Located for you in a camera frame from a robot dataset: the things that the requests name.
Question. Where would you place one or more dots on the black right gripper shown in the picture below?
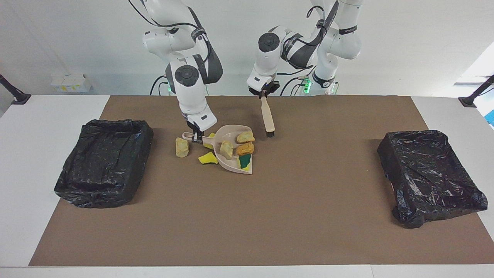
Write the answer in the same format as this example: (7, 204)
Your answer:
(194, 127)

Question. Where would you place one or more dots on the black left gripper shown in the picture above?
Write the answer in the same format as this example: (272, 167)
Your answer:
(264, 93)

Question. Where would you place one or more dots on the beige hand brush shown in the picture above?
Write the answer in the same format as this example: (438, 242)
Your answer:
(267, 116)

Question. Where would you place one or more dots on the pale cream foam chunk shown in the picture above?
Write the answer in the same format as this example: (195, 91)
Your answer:
(226, 149)
(182, 147)

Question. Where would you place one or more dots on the beige plastic dustpan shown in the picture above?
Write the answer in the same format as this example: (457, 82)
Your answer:
(233, 164)

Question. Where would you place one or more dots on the orange striped bread piece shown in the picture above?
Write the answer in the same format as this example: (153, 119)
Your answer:
(245, 136)

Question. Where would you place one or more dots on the brown bread roll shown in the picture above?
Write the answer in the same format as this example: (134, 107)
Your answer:
(245, 149)

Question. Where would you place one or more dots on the green and yellow sponge piece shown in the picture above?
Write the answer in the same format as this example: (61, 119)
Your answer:
(245, 161)

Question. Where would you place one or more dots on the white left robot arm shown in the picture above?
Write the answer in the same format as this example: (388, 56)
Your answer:
(266, 58)

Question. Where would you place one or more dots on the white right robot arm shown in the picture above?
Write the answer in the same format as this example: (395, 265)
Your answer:
(191, 96)

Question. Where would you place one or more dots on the black bag lined bin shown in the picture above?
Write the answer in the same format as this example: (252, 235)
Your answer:
(104, 162)
(428, 177)

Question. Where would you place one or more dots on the brown table mat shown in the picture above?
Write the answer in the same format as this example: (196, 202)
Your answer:
(193, 231)

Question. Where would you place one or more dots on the blue object at table edge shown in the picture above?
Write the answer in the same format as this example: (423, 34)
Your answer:
(491, 117)

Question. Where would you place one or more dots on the white boxes by wall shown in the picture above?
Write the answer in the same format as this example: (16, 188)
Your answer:
(71, 83)

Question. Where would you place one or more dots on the black camera stand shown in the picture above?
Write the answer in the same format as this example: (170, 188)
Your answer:
(15, 94)
(474, 94)

